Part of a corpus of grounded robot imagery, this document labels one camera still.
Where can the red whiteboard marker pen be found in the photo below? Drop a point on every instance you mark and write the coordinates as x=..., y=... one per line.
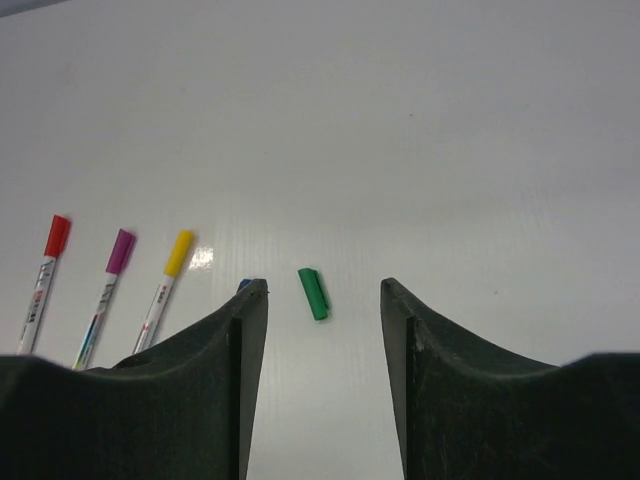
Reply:
x=37, y=305

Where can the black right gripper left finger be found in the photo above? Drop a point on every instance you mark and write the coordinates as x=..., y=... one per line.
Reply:
x=182, y=409

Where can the green pen cap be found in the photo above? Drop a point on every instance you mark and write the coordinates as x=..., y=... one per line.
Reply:
x=314, y=289

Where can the magenta pen cap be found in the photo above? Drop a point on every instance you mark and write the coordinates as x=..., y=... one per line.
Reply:
x=121, y=252

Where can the red pen cap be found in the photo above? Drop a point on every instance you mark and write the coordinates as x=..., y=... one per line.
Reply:
x=58, y=235

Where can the yellow pen cap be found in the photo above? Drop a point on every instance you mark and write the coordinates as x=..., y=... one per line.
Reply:
x=177, y=257

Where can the magenta whiteboard marker pen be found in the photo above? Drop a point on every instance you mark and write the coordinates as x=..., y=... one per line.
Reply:
x=92, y=333

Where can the yellow whiteboard marker pen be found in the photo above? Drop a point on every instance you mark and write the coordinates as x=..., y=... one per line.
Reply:
x=154, y=314

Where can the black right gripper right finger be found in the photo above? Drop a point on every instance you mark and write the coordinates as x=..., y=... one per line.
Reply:
x=466, y=408

